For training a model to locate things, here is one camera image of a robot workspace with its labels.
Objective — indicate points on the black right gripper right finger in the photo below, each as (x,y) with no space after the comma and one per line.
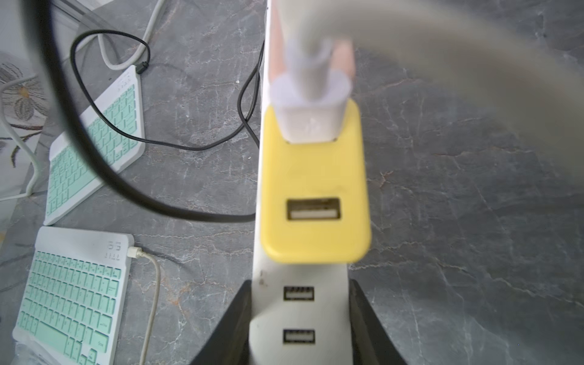
(370,342)

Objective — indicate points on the near green white keyboard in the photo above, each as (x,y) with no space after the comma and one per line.
(74,297)

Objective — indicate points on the far green white keyboard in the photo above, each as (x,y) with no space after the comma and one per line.
(71,181)

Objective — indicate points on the white power strip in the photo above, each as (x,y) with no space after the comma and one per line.
(300,312)

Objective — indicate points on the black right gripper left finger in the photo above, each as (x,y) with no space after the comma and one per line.
(229,342)

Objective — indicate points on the yellow USB charger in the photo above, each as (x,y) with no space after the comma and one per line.
(314,206)

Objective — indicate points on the green white keyboard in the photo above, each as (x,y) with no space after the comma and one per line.
(74,297)
(71,181)

